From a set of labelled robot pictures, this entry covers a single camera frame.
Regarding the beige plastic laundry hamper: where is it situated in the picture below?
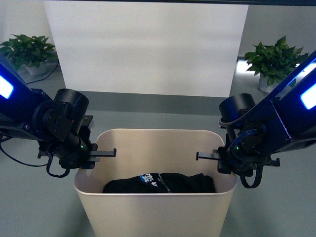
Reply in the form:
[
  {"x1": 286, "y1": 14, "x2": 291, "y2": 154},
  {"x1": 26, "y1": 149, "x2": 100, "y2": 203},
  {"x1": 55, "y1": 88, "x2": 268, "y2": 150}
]
[{"x1": 74, "y1": 129, "x2": 237, "y2": 237}]

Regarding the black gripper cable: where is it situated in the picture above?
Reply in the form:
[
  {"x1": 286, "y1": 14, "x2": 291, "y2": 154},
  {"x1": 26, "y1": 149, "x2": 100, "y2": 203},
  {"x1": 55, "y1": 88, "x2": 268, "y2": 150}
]
[
  {"x1": 0, "y1": 140, "x2": 72, "y2": 178},
  {"x1": 238, "y1": 165, "x2": 263, "y2": 189}
]

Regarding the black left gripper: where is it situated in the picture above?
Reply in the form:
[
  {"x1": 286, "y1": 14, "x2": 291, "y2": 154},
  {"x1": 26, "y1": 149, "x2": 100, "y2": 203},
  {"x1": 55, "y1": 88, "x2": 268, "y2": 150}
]
[{"x1": 38, "y1": 115, "x2": 117, "y2": 169}]

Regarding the dark grey clothes rack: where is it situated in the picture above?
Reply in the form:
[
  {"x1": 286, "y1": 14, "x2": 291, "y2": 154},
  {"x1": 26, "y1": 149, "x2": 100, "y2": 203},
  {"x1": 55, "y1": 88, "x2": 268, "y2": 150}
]
[{"x1": 104, "y1": 0, "x2": 316, "y2": 6}]

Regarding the right potted green plant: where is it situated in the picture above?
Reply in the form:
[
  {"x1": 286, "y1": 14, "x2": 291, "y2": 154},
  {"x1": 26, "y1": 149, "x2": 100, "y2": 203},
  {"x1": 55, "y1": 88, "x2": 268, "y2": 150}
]
[{"x1": 244, "y1": 36, "x2": 309, "y2": 93}]

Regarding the black printed t-shirt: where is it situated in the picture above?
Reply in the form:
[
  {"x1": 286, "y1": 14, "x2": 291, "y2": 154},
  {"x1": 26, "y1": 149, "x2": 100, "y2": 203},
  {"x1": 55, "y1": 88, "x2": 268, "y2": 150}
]
[{"x1": 102, "y1": 173, "x2": 216, "y2": 194}]

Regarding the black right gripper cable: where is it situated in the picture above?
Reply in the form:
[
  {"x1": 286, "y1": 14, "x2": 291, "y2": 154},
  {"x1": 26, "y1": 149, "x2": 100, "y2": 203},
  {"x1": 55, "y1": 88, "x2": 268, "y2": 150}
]
[{"x1": 238, "y1": 165, "x2": 263, "y2": 189}]

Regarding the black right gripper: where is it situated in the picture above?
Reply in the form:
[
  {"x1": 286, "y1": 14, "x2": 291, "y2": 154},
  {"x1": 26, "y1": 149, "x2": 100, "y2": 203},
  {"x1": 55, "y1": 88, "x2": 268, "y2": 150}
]
[{"x1": 196, "y1": 147, "x2": 280, "y2": 174}]

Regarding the left potted green plant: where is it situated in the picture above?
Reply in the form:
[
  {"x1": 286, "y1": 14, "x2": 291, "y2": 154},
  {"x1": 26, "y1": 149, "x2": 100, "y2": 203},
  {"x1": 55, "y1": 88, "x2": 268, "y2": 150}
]
[{"x1": 0, "y1": 34, "x2": 58, "y2": 76}]

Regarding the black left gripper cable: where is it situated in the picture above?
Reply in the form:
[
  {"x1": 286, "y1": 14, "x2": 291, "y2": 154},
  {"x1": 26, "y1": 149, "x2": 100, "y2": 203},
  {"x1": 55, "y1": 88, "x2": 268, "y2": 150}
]
[{"x1": 0, "y1": 140, "x2": 72, "y2": 178}]

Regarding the potted green plant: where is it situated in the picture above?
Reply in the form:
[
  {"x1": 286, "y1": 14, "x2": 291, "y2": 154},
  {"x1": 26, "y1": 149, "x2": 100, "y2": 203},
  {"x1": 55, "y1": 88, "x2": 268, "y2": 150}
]
[
  {"x1": 0, "y1": 34, "x2": 58, "y2": 76},
  {"x1": 244, "y1": 36, "x2": 309, "y2": 93}
]

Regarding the black floor cable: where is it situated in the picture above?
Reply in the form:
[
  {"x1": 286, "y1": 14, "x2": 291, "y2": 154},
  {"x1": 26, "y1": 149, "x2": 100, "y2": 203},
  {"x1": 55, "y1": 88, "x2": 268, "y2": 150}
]
[{"x1": 24, "y1": 60, "x2": 60, "y2": 84}]

